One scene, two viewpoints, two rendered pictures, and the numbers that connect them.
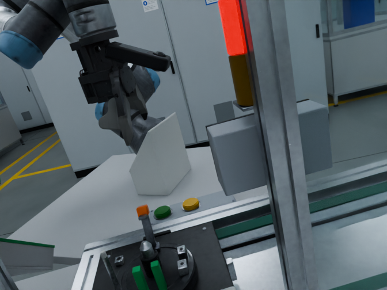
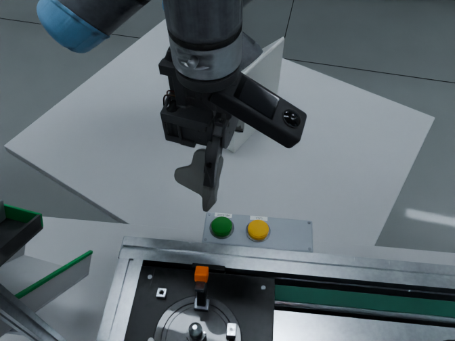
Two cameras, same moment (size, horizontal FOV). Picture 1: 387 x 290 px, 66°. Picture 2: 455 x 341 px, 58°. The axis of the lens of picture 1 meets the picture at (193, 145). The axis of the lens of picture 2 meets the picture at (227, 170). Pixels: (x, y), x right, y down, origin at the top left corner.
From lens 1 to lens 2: 40 cm
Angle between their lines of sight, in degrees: 34
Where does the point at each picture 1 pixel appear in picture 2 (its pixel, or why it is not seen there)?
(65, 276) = (95, 236)
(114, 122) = (196, 184)
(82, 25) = (187, 67)
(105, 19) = (227, 65)
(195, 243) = (248, 306)
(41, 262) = (78, 276)
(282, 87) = not seen: outside the picture
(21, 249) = (60, 277)
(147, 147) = not seen: hidden behind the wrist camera
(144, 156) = not seen: hidden behind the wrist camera
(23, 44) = (84, 32)
